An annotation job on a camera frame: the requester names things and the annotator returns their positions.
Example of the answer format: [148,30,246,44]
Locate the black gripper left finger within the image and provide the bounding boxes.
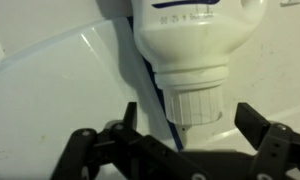
[51,101,204,180]

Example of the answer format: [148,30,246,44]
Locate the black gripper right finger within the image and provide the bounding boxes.
[234,102,300,180]

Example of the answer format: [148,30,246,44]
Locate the white capped laundry bottle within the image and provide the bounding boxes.
[129,0,269,127]

